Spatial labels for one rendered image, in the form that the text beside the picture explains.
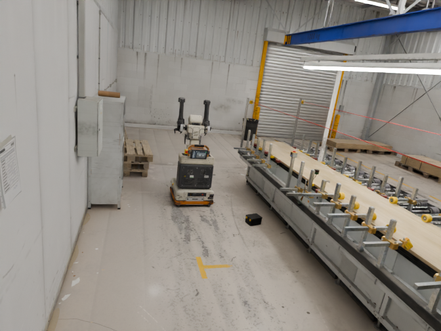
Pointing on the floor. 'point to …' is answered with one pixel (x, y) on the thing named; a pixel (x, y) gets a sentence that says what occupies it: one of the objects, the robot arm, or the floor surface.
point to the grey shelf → (108, 155)
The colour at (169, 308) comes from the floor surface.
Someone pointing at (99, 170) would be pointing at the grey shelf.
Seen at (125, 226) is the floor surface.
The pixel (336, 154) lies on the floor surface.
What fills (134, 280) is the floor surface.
